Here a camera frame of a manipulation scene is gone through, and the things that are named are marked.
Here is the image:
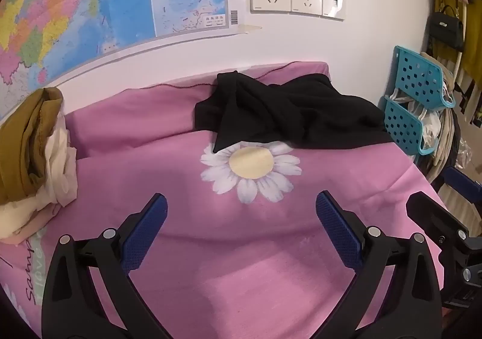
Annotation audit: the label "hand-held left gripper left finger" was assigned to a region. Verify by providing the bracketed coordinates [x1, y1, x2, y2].
[41, 193, 167, 339]

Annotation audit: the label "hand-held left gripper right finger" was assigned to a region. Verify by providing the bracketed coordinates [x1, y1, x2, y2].
[315, 191, 443, 339]

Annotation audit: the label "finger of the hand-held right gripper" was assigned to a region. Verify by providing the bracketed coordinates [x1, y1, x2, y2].
[406, 191, 471, 249]
[443, 167, 482, 212]

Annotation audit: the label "black garment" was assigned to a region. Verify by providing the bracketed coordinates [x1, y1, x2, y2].
[195, 71, 395, 154]

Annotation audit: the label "beige hanging clothes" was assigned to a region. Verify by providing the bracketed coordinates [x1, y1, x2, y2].
[420, 53, 462, 181]

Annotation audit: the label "clear plastic bag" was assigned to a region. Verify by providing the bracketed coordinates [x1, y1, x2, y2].
[455, 139, 477, 171]

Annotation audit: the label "pink daisy print blanket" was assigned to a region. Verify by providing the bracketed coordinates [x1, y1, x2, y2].
[0, 61, 449, 339]

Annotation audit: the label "teal perforated plastic basket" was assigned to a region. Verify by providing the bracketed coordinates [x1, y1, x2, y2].
[384, 96, 437, 156]
[393, 46, 456, 110]

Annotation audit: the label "cream garment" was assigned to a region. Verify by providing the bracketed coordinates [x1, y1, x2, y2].
[0, 117, 79, 243]

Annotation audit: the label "white rack pole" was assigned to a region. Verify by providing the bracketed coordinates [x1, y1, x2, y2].
[453, 4, 470, 80]

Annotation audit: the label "mustard garment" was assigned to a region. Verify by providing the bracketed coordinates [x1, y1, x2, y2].
[0, 87, 64, 208]

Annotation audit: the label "yellow hanging garment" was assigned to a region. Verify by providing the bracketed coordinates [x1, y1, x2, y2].
[435, 0, 482, 76]

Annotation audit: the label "black handbag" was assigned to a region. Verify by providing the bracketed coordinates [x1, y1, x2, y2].
[429, 5, 465, 52]

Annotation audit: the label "white wall plate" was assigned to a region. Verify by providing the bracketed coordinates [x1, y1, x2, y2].
[322, 0, 347, 21]

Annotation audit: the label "colourful wall map poster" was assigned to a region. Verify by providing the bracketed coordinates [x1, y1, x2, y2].
[0, 0, 264, 121]

